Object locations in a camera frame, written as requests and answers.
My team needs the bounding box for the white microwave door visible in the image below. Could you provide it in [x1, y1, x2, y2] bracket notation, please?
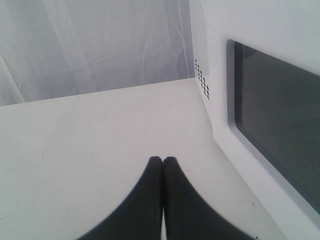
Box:
[203, 0, 320, 240]

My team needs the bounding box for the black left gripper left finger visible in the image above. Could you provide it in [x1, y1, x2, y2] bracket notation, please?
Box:
[80, 156, 163, 240]

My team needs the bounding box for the white backdrop curtain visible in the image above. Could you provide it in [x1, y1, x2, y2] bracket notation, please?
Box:
[0, 0, 195, 106]

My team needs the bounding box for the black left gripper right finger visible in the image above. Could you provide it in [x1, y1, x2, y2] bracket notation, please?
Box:
[162, 156, 250, 240]

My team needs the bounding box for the white microwave oven body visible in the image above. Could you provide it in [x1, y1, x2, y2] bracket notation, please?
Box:
[188, 0, 213, 126]

